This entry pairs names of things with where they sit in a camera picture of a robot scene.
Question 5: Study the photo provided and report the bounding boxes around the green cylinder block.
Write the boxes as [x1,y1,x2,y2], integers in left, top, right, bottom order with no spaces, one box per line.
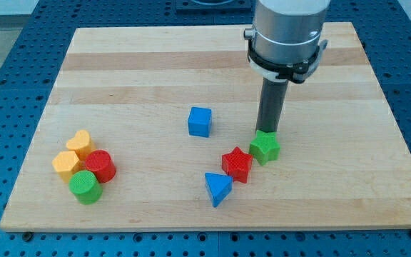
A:
[68,170,103,205]

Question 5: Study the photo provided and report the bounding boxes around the red cylinder block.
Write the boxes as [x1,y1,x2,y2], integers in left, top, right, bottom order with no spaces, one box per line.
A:
[85,150,116,183]

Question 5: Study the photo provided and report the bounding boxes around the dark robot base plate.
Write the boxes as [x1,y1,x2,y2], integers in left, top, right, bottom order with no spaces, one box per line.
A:
[175,0,254,14]

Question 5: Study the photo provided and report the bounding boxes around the red star block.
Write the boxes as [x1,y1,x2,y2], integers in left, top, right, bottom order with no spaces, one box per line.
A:
[221,146,253,183]

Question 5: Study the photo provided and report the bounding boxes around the black cylindrical pointer tool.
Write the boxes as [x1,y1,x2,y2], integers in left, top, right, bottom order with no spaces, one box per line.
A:
[256,79,288,133]

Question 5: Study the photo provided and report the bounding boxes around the yellow heart block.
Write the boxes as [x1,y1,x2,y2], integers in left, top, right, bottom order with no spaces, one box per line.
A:
[66,130,96,161]

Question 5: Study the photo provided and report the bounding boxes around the wooden board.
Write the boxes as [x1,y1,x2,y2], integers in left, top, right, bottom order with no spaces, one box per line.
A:
[0,22,411,233]

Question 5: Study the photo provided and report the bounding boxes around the green star block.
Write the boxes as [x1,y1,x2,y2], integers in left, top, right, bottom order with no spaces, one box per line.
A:
[249,130,280,166]

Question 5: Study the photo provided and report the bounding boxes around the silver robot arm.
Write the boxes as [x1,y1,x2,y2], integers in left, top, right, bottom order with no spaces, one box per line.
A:
[243,0,330,64]

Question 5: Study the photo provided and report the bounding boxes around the blue triangle block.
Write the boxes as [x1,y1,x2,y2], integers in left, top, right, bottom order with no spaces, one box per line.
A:
[205,173,233,208]

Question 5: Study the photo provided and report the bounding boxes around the blue cube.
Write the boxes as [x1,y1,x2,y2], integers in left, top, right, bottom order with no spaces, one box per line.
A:
[188,106,212,138]

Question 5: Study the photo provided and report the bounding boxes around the black clamp ring with bracket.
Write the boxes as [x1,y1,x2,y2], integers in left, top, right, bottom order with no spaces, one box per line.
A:
[246,38,329,85]

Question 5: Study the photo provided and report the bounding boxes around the yellow hexagon block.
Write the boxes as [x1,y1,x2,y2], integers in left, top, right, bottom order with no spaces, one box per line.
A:
[51,151,83,183]

